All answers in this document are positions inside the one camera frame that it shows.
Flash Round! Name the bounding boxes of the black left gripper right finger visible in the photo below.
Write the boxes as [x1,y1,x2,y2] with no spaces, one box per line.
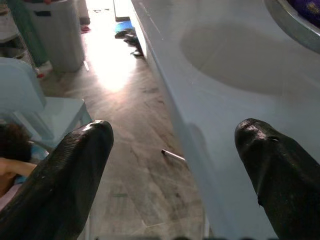
[234,118,320,240]

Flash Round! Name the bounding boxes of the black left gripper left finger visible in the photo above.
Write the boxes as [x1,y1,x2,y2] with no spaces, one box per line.
[0,119,115,240]

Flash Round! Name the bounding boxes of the metal bowl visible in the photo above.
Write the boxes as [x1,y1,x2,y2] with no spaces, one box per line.
[264,0,320,55]

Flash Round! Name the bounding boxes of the person's dark-haired head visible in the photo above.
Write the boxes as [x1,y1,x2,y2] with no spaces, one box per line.
[0,123,34,164]

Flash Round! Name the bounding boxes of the white table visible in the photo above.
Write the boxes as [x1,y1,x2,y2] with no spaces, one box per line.
[129,0,320,240]

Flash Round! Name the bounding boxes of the white plastic chair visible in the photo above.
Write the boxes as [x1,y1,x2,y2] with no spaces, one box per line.
[0,56,92,151]

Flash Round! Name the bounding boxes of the white pen with black cap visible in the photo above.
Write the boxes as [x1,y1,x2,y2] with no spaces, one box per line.
[161,148,187,162]

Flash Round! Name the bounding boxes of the grey plastic trash bin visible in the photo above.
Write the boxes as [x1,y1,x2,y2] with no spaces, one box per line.
[23,0,86,73]

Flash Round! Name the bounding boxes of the black sandal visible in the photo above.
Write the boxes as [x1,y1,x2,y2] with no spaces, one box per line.
[114,27,137,40]
[124,34,146,57]

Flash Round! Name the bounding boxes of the green cloth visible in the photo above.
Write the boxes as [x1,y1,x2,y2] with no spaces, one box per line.
[7,0,49,67]

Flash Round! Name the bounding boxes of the blue mat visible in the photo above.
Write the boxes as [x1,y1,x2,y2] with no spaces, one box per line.
[114,21,136,33]

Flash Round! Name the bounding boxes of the purple packet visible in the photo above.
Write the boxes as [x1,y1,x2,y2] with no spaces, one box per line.
[287,0,320,28]

